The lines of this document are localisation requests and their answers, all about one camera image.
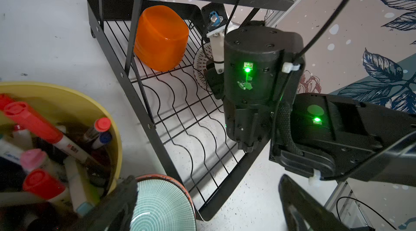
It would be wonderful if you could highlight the red cap marker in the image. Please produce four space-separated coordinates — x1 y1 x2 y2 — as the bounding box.
3 102 99 166

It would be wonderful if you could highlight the yellow marker cup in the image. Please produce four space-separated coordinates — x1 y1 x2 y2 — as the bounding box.
0 81 124 231

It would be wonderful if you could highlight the orange plastic bowl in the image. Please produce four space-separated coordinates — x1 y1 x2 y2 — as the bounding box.
134 5 189 72

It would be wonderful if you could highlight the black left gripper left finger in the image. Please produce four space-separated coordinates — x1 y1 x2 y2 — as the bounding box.
65 175 138 231

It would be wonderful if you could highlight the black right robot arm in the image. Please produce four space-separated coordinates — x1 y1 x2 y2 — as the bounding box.
207 26 416 186

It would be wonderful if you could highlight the black wire dish rack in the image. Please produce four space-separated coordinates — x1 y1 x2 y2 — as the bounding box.
86 0 301 222

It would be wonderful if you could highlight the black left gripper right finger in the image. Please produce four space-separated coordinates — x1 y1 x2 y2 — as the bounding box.
278 174 348 231

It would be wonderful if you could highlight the white red patterned bowl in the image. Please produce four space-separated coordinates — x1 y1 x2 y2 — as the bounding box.
193 49 211 92

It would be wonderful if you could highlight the blue cap marker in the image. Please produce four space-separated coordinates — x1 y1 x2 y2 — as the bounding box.
91 131 113 150

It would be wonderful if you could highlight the teal patterned ceramic bowl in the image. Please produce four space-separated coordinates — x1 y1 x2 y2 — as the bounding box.
130 174 197 231

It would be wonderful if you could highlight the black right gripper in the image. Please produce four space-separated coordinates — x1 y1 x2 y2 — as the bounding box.
204 61 224 100

